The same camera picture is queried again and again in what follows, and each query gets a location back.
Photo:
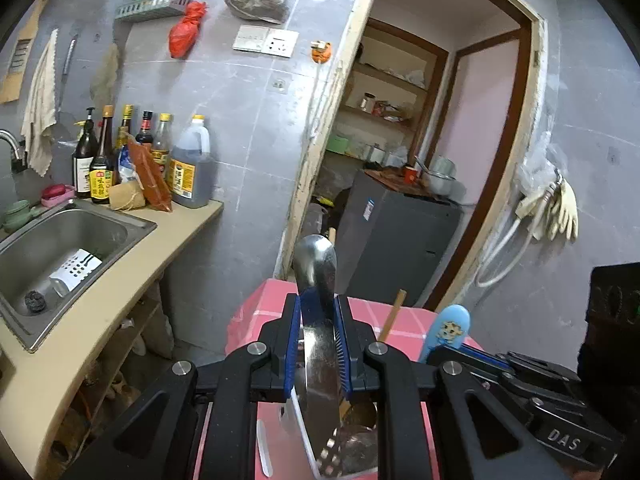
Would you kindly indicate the stainless steel sink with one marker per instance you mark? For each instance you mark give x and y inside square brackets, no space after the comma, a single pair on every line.
[49,263]

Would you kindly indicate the wooden chopstick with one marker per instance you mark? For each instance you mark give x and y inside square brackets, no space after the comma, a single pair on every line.
[391,317]

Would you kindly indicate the red cup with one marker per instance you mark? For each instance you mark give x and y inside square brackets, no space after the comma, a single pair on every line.
[411,175]

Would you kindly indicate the beige hanging towel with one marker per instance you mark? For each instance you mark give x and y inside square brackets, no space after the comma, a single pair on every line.
[40,110]

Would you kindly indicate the orange brown snack bag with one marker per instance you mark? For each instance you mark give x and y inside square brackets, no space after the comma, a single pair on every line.
[154,188]

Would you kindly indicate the pink checkered tablecloth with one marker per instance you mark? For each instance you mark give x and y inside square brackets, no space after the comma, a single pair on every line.
[424,422]

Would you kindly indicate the red plastic bag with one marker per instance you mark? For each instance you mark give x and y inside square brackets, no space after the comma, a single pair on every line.
[183,35]

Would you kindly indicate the orange wall plug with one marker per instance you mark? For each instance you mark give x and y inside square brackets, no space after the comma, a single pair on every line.
[320,51]

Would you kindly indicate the cream rubber gloves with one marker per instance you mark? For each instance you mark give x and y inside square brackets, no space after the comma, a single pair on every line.
[554,212]

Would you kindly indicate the black pump bottle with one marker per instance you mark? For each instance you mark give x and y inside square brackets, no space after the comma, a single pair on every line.
[86,149]

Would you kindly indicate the green box on shelf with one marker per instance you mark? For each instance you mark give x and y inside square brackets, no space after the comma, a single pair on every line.
[338,144]

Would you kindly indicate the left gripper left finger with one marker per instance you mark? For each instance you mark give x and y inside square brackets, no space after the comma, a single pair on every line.
[199,421]

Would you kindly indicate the blue handled child spoon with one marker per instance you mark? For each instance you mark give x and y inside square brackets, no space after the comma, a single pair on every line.
[450,328]

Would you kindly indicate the grey washing machine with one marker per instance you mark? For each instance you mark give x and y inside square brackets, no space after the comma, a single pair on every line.
[388,241]

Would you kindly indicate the dark sauce bottle yellow label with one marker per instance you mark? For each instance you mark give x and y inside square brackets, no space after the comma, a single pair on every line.
[102,167]

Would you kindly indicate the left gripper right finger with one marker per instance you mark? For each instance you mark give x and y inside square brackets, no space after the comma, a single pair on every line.
[434,422]

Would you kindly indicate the chrome faucet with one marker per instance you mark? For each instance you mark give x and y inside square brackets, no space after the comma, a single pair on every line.
[18,151]

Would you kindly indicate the white wall switch socket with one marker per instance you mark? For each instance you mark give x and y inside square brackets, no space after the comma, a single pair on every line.
[265,40]

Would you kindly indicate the grey wall shelf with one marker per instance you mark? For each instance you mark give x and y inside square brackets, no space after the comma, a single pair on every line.
[145,10]

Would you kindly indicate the pink soap dish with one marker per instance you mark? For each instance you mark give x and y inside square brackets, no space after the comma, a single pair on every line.
[56,194]

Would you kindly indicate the large soy sauce jug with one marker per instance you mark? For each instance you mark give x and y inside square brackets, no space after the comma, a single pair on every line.
[190,169]

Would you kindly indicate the tan paper wrapped package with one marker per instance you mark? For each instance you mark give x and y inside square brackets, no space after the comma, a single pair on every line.
[126,196]

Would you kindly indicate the wooden grater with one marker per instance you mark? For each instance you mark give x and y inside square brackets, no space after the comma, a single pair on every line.
[12,82]

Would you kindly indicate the white perforated utensil holder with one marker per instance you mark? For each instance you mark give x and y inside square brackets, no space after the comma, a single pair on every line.
[293,443]

